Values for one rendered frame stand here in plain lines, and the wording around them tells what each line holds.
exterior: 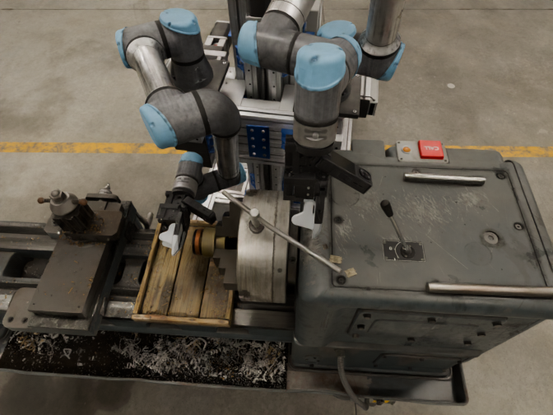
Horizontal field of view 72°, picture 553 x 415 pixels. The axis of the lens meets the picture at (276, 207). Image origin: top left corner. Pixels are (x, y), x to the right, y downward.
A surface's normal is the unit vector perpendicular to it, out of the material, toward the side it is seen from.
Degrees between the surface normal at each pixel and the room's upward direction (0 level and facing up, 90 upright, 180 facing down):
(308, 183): 75
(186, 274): 0
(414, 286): 0
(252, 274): 56
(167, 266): 0
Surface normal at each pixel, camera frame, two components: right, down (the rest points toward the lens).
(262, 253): -0.05, 0.04
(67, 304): -0.01, -0.56
